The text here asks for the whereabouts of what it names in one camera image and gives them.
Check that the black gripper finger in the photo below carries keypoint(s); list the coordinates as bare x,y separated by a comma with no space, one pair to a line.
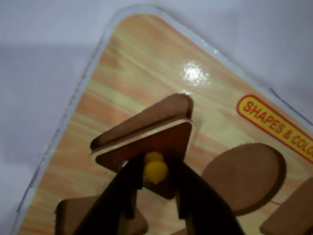
112,198
207,208

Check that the brown triangle piece yellow pin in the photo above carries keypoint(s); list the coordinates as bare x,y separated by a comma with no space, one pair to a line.
171,139

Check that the wooden shapes puzzle board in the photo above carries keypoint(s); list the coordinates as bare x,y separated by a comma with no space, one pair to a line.
146,73

